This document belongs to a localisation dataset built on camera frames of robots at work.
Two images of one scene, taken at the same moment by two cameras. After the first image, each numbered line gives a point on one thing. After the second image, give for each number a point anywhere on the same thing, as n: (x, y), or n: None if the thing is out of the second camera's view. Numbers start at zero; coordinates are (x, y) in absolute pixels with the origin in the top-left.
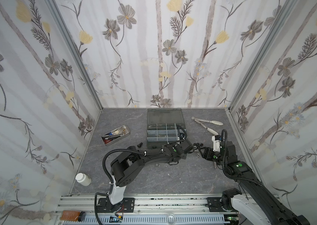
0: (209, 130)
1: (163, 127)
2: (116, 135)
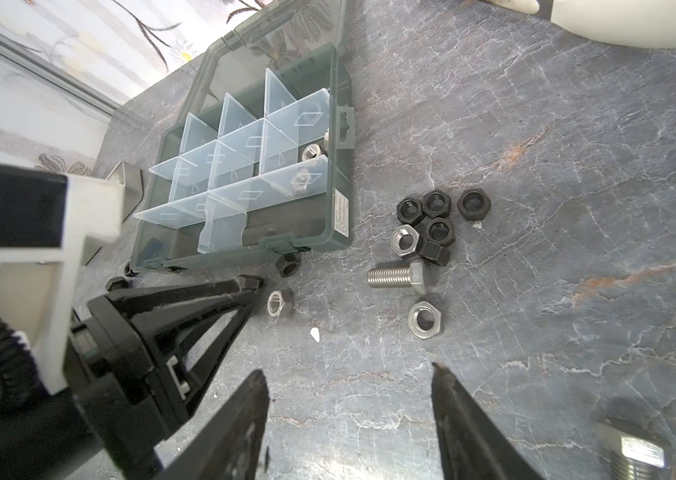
0: (663, 24)
1: (256, 164)
2: (133, 192)
